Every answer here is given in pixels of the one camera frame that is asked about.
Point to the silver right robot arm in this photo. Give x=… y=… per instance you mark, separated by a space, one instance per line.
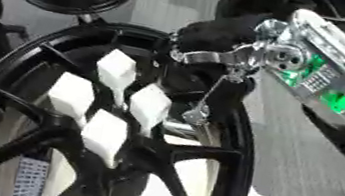
x=328 y=73

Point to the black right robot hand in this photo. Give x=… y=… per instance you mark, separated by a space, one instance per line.
x=217 y=33

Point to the black spoked wheel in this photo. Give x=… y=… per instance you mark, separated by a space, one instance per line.
x=28 y=132

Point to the white pin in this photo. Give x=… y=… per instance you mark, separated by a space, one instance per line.
x=71 y=95
x=149 y=106
x=103 y=135
x=115 y=71

